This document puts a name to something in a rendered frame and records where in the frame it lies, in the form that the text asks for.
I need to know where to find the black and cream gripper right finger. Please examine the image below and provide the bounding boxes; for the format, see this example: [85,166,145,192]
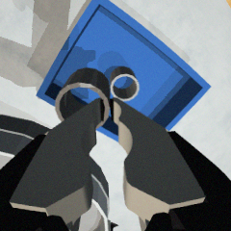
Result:
[110,97,231,231]

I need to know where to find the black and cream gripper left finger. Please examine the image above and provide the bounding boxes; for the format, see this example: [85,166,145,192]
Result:
[0,97,105,231]

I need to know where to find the grey metal bushing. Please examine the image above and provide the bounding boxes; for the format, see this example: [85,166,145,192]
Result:
[110,66,140,101]
[55,67,111,129]

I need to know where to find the grey round turntable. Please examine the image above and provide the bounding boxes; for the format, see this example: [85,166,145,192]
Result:
[0,115,118,231]

